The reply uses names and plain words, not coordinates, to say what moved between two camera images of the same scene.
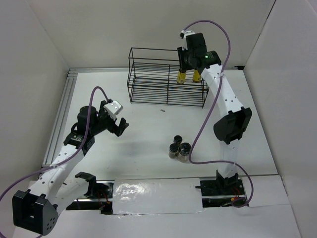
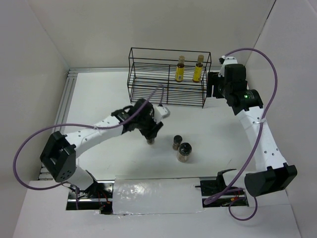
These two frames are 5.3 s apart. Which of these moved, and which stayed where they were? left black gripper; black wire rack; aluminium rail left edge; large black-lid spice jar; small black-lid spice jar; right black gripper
Moved: right black gripper; left black gripper
Stayed: large black-lid spice jar; aluminium rail left edge; small black-lid spice jar; black wire rack
